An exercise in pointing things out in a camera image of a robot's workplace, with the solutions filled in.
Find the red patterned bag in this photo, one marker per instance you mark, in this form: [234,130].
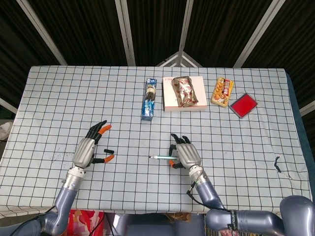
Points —
[83,223]

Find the green pen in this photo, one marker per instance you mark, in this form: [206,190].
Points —
[162,156]

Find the white triangular frame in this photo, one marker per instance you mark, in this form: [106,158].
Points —
[172,59]

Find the white frame post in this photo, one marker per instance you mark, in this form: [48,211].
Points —
[307,108]
[185,24]
[258,34]
[41,32]
[125,32]
[7,105]

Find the white shoe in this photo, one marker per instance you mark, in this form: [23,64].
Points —
[5,130]

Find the red ink pad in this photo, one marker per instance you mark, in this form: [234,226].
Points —
[243,105]

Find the yellow snack package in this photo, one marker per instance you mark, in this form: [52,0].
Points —
[222,93]

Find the black pen cap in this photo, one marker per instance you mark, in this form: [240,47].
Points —
[108,150]

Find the white black checkered tablecloth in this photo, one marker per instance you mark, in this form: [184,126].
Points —
[49,110]

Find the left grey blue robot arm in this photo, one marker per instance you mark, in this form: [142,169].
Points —
[64,201]

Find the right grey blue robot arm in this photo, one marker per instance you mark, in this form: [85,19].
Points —
[251,221]

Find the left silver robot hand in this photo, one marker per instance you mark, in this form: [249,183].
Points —
[85,152]

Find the white pink cardboard box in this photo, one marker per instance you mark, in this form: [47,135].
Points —
[200,98]

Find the gold red snack bag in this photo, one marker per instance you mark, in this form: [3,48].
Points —
[184,93]

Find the blue cookie box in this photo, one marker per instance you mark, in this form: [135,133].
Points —
[148,108]

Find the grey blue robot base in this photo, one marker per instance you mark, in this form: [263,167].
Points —
[147,225]

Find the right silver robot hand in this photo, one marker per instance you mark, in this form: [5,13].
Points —
[188,153]

